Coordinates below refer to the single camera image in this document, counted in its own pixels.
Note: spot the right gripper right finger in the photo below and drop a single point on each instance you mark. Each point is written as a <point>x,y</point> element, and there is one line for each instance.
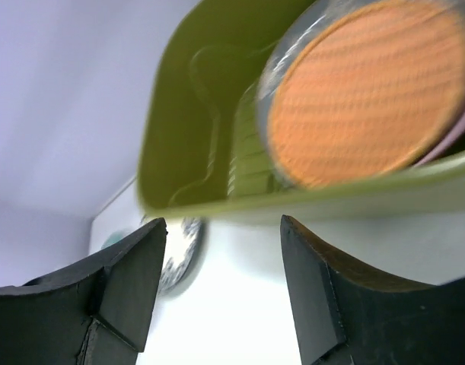
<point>348,312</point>

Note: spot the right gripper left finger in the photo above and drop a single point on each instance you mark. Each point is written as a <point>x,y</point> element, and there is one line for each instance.
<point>97,310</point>

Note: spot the blue white floral plate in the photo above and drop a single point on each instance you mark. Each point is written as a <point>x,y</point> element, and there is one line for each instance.
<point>183,245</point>

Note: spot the orange woven round plate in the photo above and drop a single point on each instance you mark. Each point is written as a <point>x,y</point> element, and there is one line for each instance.
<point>373,92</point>

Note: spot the pink plastic plate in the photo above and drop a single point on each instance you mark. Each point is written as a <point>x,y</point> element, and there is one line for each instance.
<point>447,141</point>

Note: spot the grey deer plate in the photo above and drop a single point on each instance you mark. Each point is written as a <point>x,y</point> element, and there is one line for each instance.
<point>297,36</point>

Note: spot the green plastic bin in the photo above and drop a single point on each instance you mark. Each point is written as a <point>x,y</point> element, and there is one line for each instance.
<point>202,155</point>

